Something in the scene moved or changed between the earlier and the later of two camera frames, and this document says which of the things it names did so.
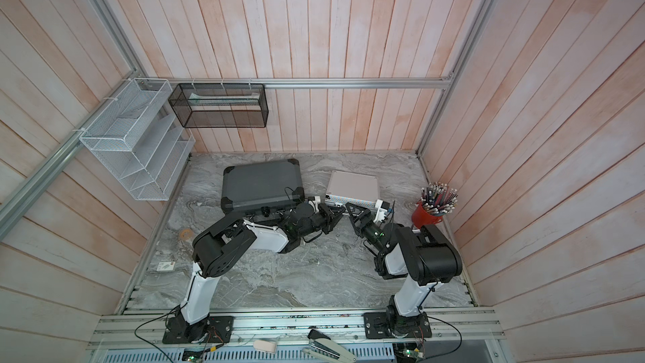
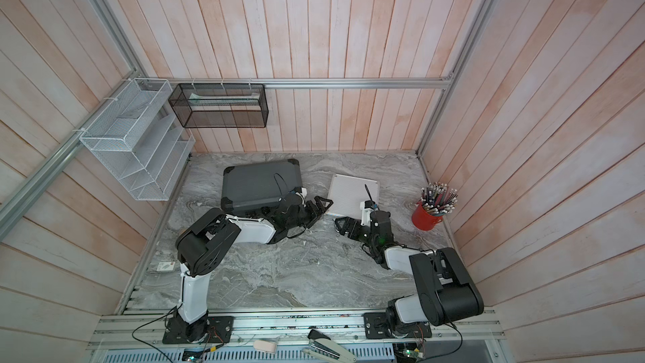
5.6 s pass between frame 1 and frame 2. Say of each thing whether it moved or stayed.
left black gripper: moved
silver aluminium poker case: stayed
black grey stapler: stayed
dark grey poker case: stayed
